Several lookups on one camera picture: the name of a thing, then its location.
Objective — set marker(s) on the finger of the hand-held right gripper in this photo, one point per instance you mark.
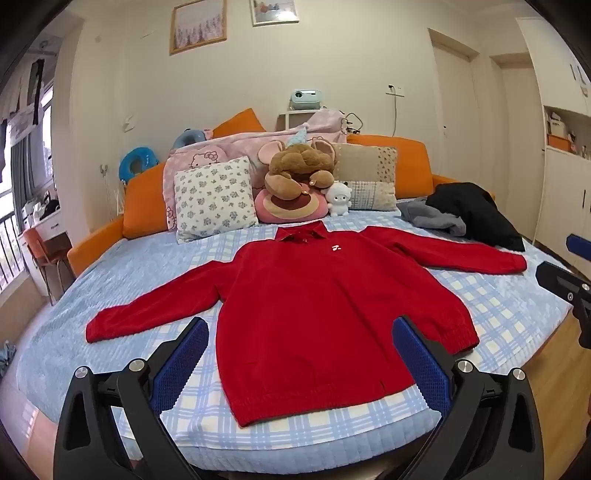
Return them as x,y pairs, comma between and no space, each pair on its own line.
556,279
579,243

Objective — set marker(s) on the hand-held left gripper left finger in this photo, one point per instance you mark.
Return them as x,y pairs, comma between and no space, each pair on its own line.
180,364

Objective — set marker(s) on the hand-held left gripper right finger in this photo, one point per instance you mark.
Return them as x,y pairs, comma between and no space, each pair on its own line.
420,364

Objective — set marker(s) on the red sweater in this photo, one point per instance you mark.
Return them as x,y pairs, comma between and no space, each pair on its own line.
314,314

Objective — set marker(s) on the white wardrobe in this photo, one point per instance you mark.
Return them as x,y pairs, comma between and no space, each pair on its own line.
563,184

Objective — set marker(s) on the orange storage box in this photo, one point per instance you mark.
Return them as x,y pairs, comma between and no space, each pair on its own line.
558,142

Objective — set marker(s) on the blue plaid bed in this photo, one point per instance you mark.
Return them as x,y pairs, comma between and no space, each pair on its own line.
152,263

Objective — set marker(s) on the black garment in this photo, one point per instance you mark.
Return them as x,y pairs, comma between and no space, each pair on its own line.
475,207

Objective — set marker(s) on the white door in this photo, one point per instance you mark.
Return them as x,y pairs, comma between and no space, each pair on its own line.
521,138
455,106

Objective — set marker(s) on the grey garment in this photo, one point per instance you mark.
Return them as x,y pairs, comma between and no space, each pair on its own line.
429,217

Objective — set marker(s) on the white floral pillow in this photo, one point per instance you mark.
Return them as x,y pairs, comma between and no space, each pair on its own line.
214,198

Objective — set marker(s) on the blue cloth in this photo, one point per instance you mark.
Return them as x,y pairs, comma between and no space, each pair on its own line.
7,357

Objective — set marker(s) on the orange chair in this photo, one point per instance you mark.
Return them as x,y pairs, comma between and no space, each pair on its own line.
39,249

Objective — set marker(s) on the small white plush toy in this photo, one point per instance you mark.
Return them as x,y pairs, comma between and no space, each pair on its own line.
339,198

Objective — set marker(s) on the pink bear plush cushion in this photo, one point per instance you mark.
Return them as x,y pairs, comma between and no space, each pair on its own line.
286,210

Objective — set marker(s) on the white desk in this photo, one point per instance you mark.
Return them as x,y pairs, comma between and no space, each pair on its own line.
53,226

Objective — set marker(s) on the beige patchwork pillow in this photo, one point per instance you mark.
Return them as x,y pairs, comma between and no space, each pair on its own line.
369,170

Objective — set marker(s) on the blue neck pillow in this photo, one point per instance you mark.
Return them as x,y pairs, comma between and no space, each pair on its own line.
182,138

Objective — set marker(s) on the balcony window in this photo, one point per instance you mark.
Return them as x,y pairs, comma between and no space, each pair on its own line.
9,207

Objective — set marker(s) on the brown plush toy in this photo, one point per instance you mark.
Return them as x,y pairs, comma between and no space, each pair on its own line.
295,161

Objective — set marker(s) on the orange cushion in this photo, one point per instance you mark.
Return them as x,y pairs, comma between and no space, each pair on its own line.
238,123

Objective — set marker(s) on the blue party hat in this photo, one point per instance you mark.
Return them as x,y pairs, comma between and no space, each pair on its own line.
300,137

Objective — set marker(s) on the white bedside shelf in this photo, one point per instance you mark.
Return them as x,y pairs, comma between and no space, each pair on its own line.
284,121

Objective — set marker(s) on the mint green projector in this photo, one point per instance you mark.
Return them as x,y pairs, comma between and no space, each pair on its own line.
304,100

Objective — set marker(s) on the dark hanging garment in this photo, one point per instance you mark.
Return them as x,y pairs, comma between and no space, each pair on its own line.
37,92

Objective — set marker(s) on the large wooden framed picture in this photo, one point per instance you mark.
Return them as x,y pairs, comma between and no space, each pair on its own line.
198,25

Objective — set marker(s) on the small white framed picture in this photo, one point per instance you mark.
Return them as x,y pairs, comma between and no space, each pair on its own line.
272,11

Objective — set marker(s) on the orange padded bed frame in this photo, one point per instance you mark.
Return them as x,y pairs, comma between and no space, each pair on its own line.
147,203

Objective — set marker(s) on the white wall socket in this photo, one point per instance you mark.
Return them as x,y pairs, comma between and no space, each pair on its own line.
395,90

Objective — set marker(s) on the white wall hook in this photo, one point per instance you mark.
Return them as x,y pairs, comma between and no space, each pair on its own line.
129,123

